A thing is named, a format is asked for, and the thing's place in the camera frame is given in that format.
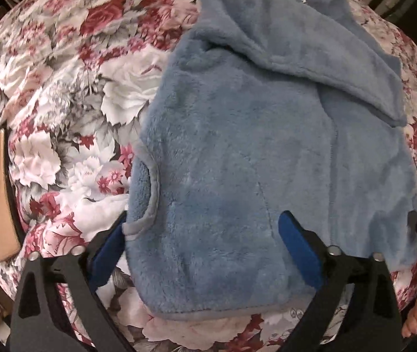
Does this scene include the blue fleece jacket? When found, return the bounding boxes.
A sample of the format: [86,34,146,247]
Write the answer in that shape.
[123,0,417,320]

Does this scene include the floral bed cover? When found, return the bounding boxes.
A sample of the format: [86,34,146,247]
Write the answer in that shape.
[0,0,417,351]

